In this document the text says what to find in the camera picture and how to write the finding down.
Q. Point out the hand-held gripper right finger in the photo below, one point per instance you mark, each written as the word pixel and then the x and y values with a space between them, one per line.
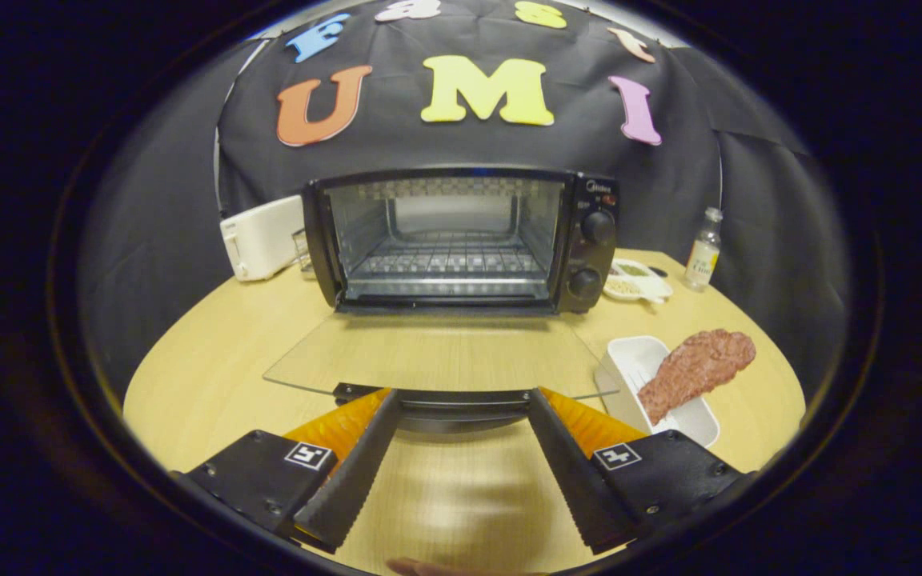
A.
pixel 569 472

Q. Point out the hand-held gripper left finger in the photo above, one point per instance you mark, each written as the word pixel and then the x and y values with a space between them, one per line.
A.
pixel 361 472

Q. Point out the reddish brown fried meat piece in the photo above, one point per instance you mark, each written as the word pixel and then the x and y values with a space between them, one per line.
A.
pixel 693 368

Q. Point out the black toaster oven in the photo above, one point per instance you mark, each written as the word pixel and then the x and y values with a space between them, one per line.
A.
pixel 589 256

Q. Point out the white pop-up toaster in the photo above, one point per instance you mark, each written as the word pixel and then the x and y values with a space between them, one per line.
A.
pixel 265 240

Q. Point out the white rectangular plastic tray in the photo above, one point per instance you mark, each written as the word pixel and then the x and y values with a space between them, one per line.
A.
pixel 629 360

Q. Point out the white divided dish with grains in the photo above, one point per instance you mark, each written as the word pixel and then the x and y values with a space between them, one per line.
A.
pixel 637 280

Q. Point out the clear glass bottle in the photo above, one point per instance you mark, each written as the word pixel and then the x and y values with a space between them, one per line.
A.
pixel 702 256

